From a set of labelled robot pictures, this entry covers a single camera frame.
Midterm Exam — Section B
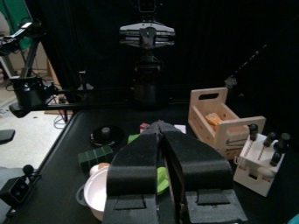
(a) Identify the green cloth backdrop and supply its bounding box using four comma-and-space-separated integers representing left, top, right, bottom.
0, 0, 34, 51

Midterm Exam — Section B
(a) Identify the black chair seat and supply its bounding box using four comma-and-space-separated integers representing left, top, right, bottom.
0, 129, 16, 146

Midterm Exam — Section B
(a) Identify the wooden toy crate with handles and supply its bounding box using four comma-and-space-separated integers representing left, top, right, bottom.
187, 87, 267, 161

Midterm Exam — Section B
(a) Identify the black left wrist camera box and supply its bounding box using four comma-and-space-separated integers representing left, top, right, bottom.
136, 0, 158, 13

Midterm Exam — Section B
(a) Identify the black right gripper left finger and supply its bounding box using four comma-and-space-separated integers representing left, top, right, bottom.
102, 121, 162, 224

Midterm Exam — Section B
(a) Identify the patterned box with green circle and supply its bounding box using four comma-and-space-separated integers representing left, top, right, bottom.
78, 144, 116, 173

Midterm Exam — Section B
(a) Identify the black horizontal frame bar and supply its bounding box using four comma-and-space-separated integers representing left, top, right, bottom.
42, 86, 136, 112

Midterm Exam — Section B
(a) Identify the black tripod with camera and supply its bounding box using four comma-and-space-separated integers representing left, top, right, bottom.
0, 20, 62, 118

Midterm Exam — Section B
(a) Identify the small white toy block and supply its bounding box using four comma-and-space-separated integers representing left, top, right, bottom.
172, 124, 188, 135

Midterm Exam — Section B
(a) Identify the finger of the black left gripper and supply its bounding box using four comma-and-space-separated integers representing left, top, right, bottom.
139, 27, 150, 51
147, 27, 158, 51

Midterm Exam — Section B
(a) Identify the thin diagonal brace cord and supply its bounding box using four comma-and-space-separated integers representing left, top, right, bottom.
223, 43, 271, 89

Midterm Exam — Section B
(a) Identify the black small camera box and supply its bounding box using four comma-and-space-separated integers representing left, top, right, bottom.
0, 164, 43, 208

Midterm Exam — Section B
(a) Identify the orange toy food piece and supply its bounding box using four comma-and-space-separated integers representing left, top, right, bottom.
205, 112, 225, 131

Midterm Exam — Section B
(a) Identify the black-handled toy knife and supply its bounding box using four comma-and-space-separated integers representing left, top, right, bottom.
263, 131, 277, 147
274, 132, 293, 155
247, 123, 259, 142
269, 150, 283, 168

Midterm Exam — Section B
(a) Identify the small red-marked toy block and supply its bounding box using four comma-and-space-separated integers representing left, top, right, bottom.
139, 122, 152, 133

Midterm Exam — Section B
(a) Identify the beige toy egg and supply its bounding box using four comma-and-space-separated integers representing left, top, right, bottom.
88, 162, 111, 177

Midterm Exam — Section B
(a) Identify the white toy pot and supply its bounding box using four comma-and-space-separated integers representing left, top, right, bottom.
75, 167, 119, 221

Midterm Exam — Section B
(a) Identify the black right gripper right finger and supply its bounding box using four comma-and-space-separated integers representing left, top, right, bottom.
160, 120, 249, 224

